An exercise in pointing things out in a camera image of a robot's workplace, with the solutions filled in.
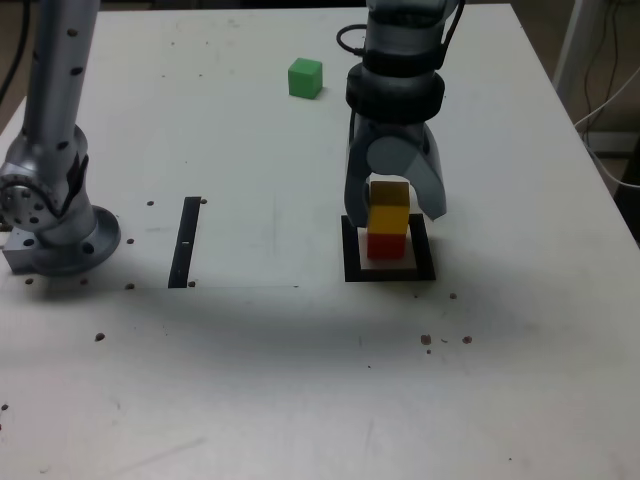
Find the white table leg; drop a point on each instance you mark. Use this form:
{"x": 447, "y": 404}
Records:
{"x": 575, "y": 40}

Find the green cube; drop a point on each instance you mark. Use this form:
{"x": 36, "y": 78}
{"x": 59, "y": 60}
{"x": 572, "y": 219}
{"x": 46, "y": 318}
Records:
{"x": 304, "y": 80}

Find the black tape square outline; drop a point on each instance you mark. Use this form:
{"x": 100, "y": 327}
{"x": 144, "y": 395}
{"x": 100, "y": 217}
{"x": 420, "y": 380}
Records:
{"x": 425, "y": 270}

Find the yellow cube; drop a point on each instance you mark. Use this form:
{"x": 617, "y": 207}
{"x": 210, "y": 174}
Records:
{"x": 387, "y": 220}

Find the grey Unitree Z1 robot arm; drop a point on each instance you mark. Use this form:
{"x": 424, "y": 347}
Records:
{"x": 55, "y": 75}

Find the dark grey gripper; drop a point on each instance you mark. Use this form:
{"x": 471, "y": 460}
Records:
{"x": 395, "y": 130}

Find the black tape strip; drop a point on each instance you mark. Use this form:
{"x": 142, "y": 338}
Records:
{"x": 184, "y": 240}

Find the red cube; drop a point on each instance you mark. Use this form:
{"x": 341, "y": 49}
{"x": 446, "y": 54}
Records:
{"x": 385, "y": 247}

